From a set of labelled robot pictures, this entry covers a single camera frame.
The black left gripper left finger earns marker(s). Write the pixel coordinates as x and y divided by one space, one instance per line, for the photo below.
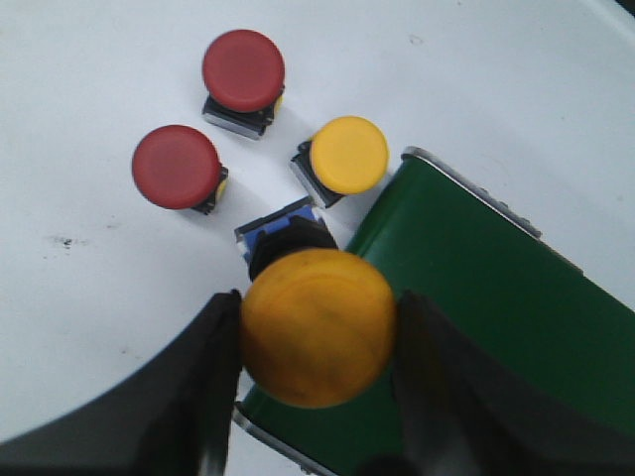
171 417

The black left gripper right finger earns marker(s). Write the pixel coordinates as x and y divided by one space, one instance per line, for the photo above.
463 413

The yellow mushroom push button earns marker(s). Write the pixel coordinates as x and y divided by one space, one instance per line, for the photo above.
348 155
318 325

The red mushroom push button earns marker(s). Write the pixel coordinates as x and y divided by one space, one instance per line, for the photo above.
243 72
177 167

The green conveyor belt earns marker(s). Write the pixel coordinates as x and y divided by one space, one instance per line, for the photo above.
584 360

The aluminium conveyor frame rail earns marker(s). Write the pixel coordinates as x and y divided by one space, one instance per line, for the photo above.
434 232

